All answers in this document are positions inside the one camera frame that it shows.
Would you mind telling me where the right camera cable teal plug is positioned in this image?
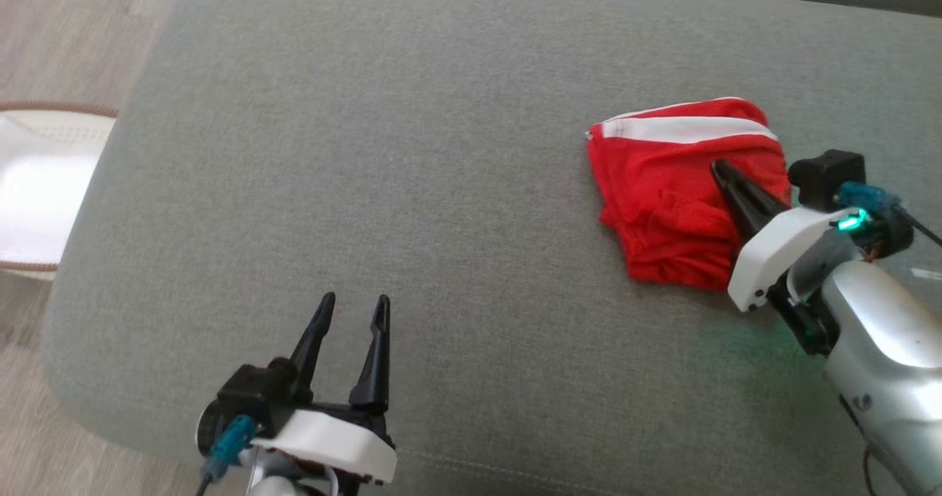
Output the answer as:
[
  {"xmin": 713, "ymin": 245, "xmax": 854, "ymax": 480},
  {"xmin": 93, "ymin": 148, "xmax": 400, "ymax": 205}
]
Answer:
[{"xmin": 835, "ymin": 181, "xmax": 942, "ymax": 249}]

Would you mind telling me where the grey sofa seat cushion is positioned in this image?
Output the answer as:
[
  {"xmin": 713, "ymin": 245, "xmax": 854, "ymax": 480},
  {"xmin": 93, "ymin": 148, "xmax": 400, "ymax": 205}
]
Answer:
[{"xmin": 40, "ymin": 0, "xmax": 942, "ymax": 496}]

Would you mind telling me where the white laundry basket brown rim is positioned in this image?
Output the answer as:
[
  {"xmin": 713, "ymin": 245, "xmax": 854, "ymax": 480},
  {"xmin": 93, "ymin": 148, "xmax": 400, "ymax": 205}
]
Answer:
[{"xmin": 0, "ymin": 102, "xmax": 119, "ymax": 283}]

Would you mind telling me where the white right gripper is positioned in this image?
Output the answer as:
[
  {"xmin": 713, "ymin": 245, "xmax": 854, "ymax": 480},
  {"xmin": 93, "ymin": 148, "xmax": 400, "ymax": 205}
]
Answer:
[{"xmin": 711, "ymin": 160, "xmax": 848, "ymax": 313}]

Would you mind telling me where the camera cable teal plug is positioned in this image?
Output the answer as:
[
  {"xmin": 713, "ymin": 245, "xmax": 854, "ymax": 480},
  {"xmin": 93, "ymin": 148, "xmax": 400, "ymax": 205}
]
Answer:
[
  {"xmin": 835, "ymin": 181, "xmax": 942, "ymax": 249},
  {"xmin": 194, "ymin": 415, "xmax": 259, "ymax": 496}
]

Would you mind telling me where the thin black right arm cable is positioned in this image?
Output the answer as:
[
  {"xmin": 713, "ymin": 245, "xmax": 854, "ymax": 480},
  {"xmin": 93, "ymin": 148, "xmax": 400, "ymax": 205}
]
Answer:
[{"xmin": 860, "ymin": 443, "xmax": 910, "ymax": 496}]

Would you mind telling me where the red mesh shorts white band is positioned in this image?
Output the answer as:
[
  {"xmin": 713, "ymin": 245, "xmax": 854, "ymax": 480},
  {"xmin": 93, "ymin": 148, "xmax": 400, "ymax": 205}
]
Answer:
[{"xmin": 585, "ymin": 96, "xmax": 795, "ymax": 293}]

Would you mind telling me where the left camera cable teal plug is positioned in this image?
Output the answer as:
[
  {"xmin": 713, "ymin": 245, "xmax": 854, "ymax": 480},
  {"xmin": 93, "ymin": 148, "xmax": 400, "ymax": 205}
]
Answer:
[{"xmin": 194, "ymin": 415, "xmax": 259, "ymax": 496}]

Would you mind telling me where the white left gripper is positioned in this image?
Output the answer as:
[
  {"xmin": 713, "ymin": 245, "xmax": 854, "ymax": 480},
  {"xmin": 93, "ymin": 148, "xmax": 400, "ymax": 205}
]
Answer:
[{"xmin": 250, "ymin": 292, "xmax": 399, "ymax": 486}]

